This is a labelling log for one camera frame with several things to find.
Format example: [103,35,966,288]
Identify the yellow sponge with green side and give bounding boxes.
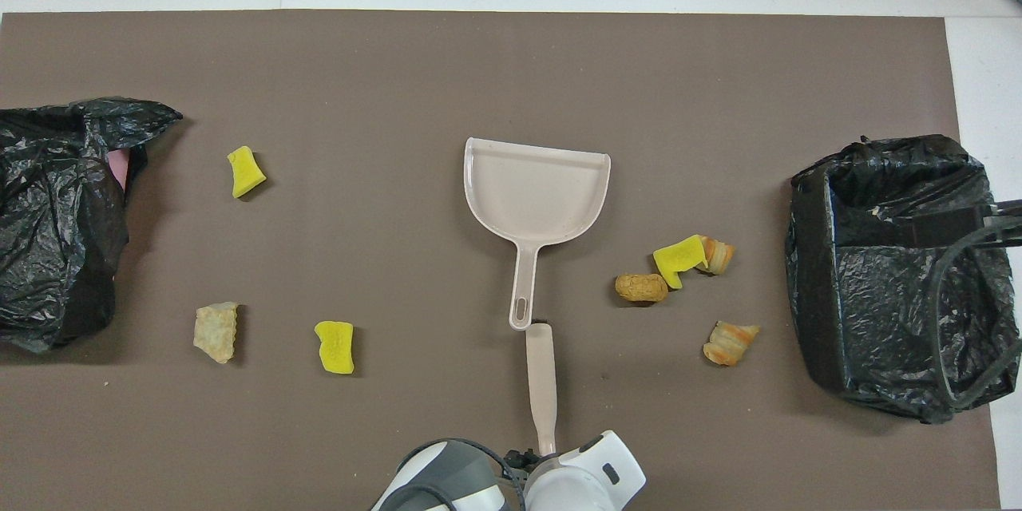
[652,235,710,290]

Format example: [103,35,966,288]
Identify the brown bread bun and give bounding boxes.
[615,273,669,303]

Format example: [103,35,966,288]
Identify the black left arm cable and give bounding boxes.
[383,437,524,511]

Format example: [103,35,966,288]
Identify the crumpled black trash bag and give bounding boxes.
[0,96,184,355]

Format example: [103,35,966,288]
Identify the beige hand brush black bristles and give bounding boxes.
[525,323,558,458]

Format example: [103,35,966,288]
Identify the striped croissant piece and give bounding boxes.
[696,236,735,276]
[703,321,761,367]

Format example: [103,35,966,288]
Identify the brown table mat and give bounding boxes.
[0,10,1000,511]

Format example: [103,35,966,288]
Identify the beige plastic dustpan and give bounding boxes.
[463,137,612,331]

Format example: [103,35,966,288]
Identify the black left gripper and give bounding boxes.
[501,449,552,488]

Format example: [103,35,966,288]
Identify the pink bin under bag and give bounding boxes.
[106,148,130,192]

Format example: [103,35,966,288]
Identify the rectangular bin with black bag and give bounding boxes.
[785,134,1021,425]

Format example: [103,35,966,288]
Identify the croissant piece pale underside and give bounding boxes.
[193,302,240,364]

